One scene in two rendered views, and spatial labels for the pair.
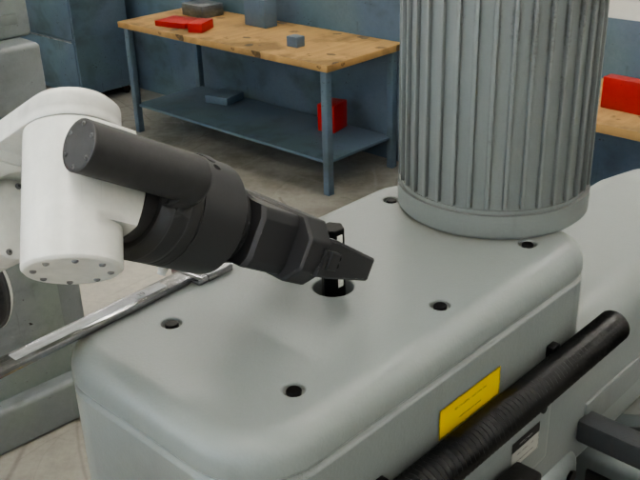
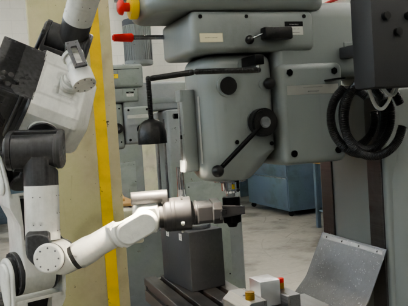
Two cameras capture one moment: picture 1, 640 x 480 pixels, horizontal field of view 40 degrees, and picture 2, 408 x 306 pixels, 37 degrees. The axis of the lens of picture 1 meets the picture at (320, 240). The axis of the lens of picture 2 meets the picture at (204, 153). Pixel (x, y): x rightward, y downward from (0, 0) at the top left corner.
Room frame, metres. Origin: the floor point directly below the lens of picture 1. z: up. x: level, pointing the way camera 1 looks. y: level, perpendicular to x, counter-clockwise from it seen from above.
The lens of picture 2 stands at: (-0.78, -0.64, 1.47)
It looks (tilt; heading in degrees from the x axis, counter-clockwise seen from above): 3 degrees down; 25
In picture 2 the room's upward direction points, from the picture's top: 4 degrees counter-clockwise
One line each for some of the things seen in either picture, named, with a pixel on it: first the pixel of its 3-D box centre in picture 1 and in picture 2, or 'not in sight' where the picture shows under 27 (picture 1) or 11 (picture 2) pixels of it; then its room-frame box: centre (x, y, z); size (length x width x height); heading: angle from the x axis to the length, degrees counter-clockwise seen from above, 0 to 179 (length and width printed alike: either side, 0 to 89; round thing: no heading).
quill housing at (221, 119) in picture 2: not in sight; (227, 118); (0.70, -0.01, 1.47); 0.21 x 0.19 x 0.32; 46
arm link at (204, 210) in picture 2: not in sight; (197, 213); (0.65, 0.07, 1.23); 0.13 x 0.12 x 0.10; 31
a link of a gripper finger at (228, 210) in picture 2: not in sight; (233, 210); (0.67, -0.03, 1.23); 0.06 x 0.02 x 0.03; 121
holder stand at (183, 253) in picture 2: not in sight; (191, 251); (0.99, 0.27, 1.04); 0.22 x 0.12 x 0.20; 53
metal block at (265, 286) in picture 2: not in sight; (265, 290); (0.58, -0.13, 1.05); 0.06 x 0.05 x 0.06; 47
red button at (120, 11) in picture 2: not in sight; (123, 6); (0.52, 0.17, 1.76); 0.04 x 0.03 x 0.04; 46
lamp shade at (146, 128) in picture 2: not in sight; (152, 131); (0.53, 0.12, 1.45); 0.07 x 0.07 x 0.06
